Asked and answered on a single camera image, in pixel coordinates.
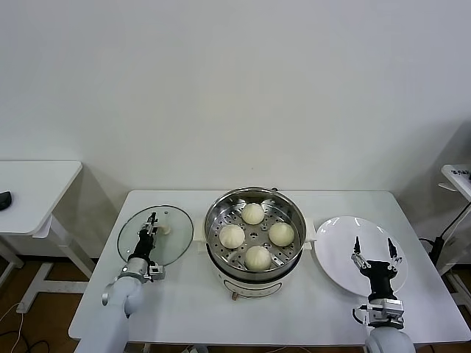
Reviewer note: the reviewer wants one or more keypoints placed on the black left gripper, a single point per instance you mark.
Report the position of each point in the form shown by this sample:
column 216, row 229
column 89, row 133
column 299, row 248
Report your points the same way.
column 144, row 248

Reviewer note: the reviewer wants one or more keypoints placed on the white steamed baozi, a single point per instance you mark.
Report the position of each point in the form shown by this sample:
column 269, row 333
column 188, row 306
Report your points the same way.
column 252, row 213
column 258, row 258
column 281, row 234
column 232, row 236

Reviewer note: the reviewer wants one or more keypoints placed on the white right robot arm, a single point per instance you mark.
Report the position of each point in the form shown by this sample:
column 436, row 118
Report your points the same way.
column 388, row 340

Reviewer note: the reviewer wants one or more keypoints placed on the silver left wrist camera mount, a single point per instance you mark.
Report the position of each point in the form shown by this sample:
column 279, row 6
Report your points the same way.
column 157, row 273

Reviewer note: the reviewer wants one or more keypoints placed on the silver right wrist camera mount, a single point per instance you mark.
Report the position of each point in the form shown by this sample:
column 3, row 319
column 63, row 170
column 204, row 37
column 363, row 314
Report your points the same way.
column 384, row 312

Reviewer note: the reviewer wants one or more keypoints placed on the round glass pot lid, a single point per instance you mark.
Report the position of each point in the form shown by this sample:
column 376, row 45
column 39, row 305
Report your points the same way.
column 176, row 239

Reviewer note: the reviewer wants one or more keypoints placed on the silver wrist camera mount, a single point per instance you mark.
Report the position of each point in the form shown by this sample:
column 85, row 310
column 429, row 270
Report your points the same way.
column 157, row 273
column 384, row 312

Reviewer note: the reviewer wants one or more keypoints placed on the stainless steel steamer pot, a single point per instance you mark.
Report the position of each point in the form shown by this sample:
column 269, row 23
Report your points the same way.
column 290, row 213

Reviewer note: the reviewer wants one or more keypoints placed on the small black device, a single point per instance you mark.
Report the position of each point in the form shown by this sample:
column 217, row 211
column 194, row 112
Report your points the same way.
column 5, row 200

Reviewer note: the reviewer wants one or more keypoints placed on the white labelled stand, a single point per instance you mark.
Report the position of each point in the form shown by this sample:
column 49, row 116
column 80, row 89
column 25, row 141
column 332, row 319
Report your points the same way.
column 458, row 176

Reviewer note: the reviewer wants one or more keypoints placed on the white side table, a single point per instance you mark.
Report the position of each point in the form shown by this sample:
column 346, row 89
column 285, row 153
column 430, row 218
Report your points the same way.
column 33, row 191

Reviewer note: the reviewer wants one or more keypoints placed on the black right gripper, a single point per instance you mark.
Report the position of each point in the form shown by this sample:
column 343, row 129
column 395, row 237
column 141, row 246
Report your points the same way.
column 380, row 274

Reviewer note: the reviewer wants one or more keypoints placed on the white table frame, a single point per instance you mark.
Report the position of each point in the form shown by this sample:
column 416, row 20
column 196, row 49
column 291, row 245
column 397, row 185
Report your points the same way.
column 454, row 253

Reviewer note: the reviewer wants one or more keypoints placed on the white oval plate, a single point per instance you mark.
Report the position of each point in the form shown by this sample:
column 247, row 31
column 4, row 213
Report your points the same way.
column 331, row 239

